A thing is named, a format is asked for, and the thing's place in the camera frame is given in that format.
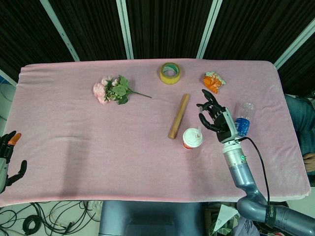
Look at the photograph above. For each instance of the red white drink cup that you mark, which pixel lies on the red white drink cup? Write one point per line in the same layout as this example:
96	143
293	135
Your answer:
190	137

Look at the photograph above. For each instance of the wooden rolling pin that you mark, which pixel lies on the wooden rolling pin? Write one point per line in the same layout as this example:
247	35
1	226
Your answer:
179	116

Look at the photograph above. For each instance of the white paper sheet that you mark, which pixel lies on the white paper sheet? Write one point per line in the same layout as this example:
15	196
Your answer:
224	218

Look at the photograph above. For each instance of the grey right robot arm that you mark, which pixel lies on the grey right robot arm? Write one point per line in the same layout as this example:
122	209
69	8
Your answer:
240	172

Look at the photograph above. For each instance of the yellow packing tape roll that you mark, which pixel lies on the yellow packing tape roll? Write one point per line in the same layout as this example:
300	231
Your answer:
163	78

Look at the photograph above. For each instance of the person leg in jeans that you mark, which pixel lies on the person leg in jeans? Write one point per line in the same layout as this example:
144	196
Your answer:
301	115

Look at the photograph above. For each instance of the pink artificial flower bouquet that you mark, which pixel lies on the pink artificial flower bouquet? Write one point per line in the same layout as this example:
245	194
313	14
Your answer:
118	89

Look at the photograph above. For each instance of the pink table cloth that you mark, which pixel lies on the pink table cloth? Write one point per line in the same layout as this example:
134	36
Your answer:
98	147

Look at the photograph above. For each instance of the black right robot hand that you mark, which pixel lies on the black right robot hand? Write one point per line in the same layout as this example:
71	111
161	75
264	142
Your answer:
224	123

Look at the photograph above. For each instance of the person hand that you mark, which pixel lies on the person hand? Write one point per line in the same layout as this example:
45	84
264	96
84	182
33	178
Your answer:
310	162

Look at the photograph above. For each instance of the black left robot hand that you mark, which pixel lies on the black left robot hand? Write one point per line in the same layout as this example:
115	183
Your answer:
4	157

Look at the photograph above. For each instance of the clear bottle blue label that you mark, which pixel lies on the clear bottle blue label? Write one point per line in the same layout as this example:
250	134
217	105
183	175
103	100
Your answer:
243	125

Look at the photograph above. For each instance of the orange snack packet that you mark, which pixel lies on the orange snack packet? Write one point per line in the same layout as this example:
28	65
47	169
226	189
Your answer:
213	83

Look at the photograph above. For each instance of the white partition post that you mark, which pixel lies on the white partition post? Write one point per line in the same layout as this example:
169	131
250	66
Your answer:
209	29
295	44
61	32
125	29

